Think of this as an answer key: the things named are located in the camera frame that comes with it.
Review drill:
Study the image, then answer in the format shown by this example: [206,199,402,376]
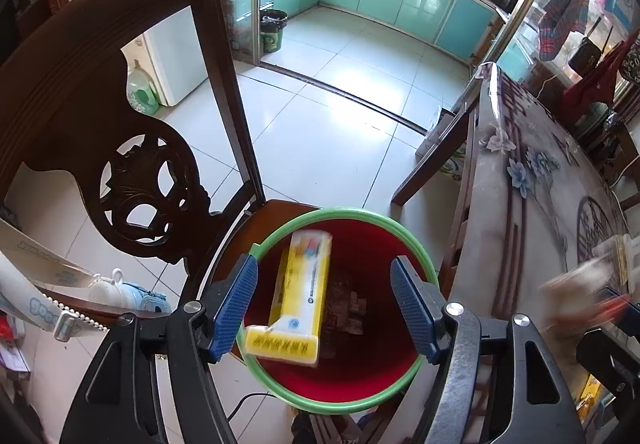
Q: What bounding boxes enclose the beige paper cup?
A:
[540,259,608,331]

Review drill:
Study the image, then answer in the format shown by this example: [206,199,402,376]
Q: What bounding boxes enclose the floral patterned dining table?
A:
[447,64,640,375]

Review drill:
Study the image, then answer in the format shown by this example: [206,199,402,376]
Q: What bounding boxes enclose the red bin with green rim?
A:
[241,206,440,415]

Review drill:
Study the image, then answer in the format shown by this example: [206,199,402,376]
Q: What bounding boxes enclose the white bag with blue print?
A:
[0,219,96,340]

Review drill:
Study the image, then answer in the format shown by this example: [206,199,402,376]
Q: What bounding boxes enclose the black handbag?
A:
[568,16,613,77]

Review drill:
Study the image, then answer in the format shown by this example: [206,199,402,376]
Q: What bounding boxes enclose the wooden table frame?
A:
[390,89,493,375]

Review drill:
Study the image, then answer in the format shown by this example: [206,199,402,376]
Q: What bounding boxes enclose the green liquid plastic jug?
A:
[125,60,162,115]

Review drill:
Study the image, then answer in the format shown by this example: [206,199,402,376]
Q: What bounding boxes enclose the carved dark wooden chair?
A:
[0,0,326,322]

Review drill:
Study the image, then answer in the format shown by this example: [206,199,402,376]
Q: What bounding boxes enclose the letter print fabric bag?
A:
[622,29,640,85]

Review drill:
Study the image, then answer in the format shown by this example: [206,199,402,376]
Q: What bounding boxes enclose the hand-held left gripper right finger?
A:
[390,256,586,444]

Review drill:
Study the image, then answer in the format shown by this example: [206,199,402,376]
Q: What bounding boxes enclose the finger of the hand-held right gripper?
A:
[597,286,640,325]

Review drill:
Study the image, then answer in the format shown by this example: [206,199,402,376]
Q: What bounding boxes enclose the green kitchen waste bin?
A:
[260,9,289,54]

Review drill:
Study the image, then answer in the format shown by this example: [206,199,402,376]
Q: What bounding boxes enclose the cardboard box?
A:
[415,106,458,160]

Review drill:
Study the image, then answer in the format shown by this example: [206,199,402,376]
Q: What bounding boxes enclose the flat yellow small box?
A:
[575,371,618,420]

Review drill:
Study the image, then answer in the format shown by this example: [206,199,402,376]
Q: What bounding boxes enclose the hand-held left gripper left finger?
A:
[60,254,259,444]

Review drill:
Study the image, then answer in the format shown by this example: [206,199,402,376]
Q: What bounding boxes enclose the dark red apron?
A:
[562,41,633,112]

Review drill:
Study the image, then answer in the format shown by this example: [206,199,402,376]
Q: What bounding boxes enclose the black cable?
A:
[227,391,281,430]

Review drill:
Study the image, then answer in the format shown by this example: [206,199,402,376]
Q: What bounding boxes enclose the white refrigerator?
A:
[85,0,210,107]

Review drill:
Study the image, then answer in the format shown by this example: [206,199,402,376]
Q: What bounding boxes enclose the long yellow carton box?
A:
[243,230,335,367]

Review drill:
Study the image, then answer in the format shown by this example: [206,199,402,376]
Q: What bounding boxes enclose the plain dark wooden chair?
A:
[587,106,640,212]

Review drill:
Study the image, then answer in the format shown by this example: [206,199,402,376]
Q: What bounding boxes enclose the plaid towel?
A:
[537,0,592,62]

